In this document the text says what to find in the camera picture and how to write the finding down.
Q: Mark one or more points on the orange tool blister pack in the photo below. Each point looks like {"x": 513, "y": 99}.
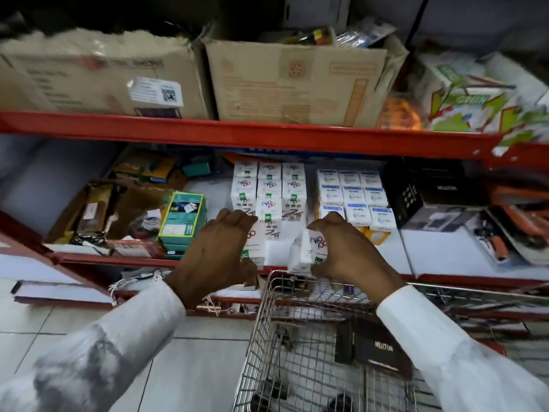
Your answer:
{"x": 514, "y": 223}

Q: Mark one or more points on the person's left forearm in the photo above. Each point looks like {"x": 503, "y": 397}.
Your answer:
{"x": 90, "y": 360}

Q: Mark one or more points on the black white flat box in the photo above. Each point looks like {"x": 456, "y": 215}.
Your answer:
{"x": 441, "y": 218}

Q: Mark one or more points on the open brown cardboard tray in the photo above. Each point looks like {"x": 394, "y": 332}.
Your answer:
{"x": 107, "y": 214}

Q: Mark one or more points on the torn cardboard box white sticker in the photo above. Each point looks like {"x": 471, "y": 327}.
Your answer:
{"x": 103, "y": 77}

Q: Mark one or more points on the stack of green-label cartons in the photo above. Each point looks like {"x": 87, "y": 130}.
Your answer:
{"x": 270, "y": 188}

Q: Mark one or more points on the stack of blue-label cartons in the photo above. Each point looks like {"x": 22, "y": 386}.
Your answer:
{"x": 356, "y": 197}

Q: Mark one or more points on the person's right fingers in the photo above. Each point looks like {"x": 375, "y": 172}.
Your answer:
{"x": 328, "y": 223}

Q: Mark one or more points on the black box in cart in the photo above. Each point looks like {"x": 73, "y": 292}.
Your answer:
{"x": 377, "y": 347}

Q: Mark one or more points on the black dotted product box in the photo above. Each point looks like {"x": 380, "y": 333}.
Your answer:
{"x": 420, "y": 184}

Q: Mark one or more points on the person's right forearm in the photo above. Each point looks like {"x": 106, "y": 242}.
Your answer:
{"x": 463, "y": 360}

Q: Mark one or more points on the person's right hand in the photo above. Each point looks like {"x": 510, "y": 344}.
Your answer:
{"x": 356, "y": 257}

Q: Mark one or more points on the cardboard box with round emblem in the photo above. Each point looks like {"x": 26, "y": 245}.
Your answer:
{"x": 296, "y": 81}

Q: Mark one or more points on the yellow white box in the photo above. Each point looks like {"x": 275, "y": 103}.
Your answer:
{"x": 377, "y": 235}

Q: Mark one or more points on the assorted packets in cardboard box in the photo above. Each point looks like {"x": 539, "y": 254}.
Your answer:
{"x": 334, "y": 34}

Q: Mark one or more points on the green white colourful carton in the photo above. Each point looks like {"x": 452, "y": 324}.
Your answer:
{"x": 471, "y": 102}

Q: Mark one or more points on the yellow green product box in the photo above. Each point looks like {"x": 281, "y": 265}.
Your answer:
{"x": 146, "y": 167}

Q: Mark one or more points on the person's left hand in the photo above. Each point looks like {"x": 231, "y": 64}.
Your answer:
{"x": 210, "y": 257}

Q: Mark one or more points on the person's left fingers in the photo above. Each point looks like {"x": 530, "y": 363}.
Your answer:
{"x": 233, "y": 218}

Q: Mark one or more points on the red metal shelf rack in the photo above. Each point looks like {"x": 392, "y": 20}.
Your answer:
{"x": 274, "y": 135}

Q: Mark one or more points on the teal green-edged product box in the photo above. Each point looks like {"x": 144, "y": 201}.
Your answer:
{"x": 182, "y": 218}

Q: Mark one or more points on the small teal box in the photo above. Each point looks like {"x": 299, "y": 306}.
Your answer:
{"x": 197, "y": 169}

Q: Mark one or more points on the orange round packaged item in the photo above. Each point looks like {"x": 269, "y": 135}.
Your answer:
{"x": 399, "y": 113}

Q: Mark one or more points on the white green-label bulb box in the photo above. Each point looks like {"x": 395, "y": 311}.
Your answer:
{"x": 306, "y": 253}
{"x": 259, "y": 246}

